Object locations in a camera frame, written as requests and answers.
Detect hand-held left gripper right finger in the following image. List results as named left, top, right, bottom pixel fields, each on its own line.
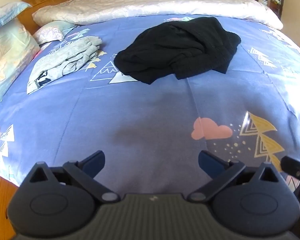
left=187, top=150, right=278, bottom=203

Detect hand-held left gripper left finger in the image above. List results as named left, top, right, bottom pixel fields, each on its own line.
left=27, top=150, right=121, bottom=203

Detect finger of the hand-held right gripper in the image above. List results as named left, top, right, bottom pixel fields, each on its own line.
left=280, top=156, right=300, bottom=181

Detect black pants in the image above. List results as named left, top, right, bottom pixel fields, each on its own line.
left=114, top=17, right=241, bottom=85

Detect grey folded pants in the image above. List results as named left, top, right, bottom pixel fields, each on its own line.
left=27, top=36, right=102, bottom=95

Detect blue printed bed sheet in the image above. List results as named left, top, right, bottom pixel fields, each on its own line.
left=0, top=14, right=300, bottom=198

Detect small pink patterned pillow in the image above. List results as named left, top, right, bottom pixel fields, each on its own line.
left=34, top=21, right=77, bottom=44

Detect pastel printed pillow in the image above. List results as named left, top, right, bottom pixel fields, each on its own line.
left=0, top=1, right=32, bottom=33
left=0, top=17, right=41, bottom=93

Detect white quilt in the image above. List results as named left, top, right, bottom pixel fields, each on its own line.
left=32, top=0, right=283, bottom=30

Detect wooden headboard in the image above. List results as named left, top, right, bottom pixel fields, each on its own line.
left=16, top=0, right=72, bottom=34

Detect wooden bed frame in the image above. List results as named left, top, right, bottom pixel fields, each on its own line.
left=0, top=172, right=19, bottom=240

